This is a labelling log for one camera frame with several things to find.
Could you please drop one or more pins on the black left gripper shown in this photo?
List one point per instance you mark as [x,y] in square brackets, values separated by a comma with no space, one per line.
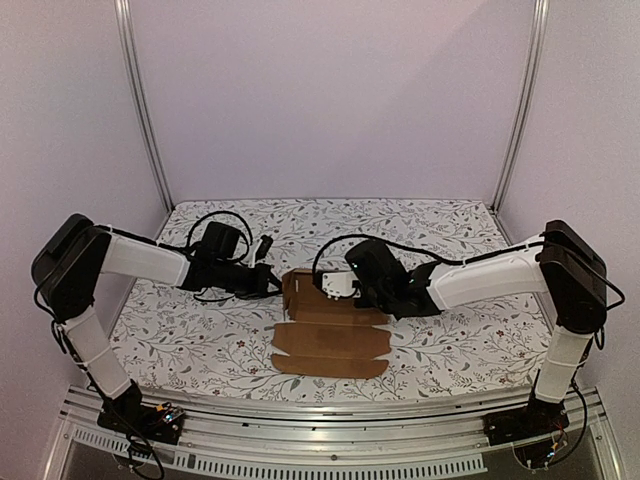
[263,276]

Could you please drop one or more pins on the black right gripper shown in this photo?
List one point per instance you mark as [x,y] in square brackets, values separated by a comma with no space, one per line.
[361,291]

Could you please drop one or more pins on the brown cardboard box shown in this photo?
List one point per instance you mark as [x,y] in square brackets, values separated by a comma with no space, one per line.
[328,338]

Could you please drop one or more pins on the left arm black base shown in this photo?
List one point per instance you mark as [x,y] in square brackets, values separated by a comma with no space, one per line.
[128,415]

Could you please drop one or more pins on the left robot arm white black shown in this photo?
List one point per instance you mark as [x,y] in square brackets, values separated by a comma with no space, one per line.
[67,270]

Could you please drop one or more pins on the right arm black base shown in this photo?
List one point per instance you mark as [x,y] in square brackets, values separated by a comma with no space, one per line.
[536,431]

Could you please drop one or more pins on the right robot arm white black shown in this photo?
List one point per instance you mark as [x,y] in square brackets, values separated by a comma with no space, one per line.
[556,269]

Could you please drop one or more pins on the floral patterned table mat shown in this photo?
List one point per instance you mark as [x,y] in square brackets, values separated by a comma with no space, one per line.
[213,344]

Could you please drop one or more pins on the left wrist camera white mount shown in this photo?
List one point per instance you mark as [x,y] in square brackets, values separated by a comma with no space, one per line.
[261,249]

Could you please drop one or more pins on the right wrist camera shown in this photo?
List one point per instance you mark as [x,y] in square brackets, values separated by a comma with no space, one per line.
[339,285]

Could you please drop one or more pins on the aluminium front rail frame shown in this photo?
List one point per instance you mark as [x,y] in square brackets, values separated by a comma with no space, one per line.
[438,438]

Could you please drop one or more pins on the left aluminium corner post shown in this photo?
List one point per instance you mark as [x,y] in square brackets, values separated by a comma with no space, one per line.
[126,33]

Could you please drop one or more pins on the aluminium corner post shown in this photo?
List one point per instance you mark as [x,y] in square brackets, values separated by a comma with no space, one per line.
[531,68]
[126,33]

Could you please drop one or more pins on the right aluminium corner post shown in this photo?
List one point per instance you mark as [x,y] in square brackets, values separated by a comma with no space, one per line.
[531,68]

